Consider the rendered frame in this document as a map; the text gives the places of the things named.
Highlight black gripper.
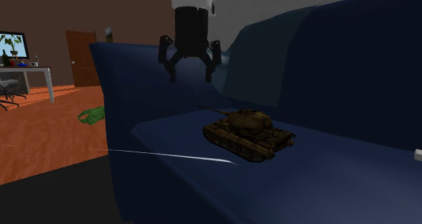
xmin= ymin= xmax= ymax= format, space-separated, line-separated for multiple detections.
xmin=158 ymin=6 xmax=222 ymax=83

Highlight teal sofa cushion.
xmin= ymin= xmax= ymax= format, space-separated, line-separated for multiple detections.
xmin=222 ymin=5 xmax=318 ymax=110

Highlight brown toy tank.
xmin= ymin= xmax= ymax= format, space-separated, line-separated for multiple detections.
xmin=197 ymin=105 xmax=296 ymax=163

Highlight brown wooden door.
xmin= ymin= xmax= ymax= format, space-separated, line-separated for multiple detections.
xmin=65 ymin=30 xmax=101 ymax=89

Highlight green crumpled cloth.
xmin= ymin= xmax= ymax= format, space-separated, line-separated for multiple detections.
xmin=77 ymin=106 xmax=106 ymax=126

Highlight white desk with monitor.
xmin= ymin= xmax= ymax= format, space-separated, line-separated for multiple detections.
xmin=0 ymin=30 xmax=55 ymax=104

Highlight dark blue sofa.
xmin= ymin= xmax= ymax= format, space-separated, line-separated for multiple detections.
xmin=89 ymin=0 xmax=422 ymax=224

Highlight grey office chair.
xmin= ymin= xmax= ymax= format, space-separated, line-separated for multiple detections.
xmin=0 ymin=78 xmax=28 ymax=112

